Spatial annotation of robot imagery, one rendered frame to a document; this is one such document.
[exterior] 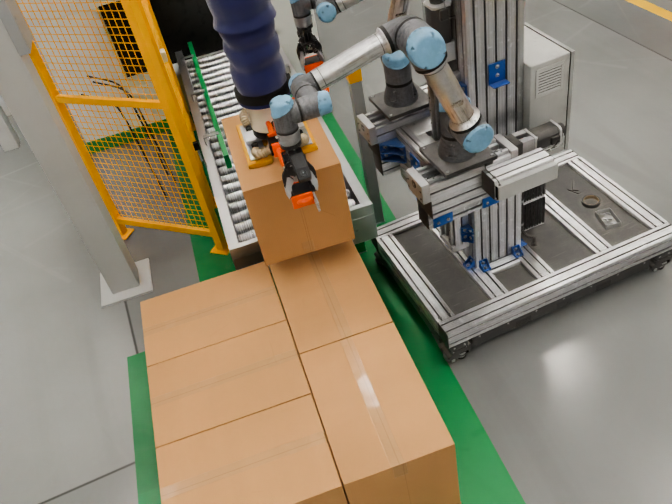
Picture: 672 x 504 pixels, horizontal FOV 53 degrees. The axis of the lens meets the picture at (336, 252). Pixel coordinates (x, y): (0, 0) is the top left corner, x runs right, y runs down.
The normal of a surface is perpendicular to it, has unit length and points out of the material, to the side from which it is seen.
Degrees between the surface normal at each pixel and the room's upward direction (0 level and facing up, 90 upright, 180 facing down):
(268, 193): 90
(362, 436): 0
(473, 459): 0
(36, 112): 90
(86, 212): 90
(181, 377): 0
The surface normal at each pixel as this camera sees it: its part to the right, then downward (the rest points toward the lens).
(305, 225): 0.26, 0.62
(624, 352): -0.17, -0.73
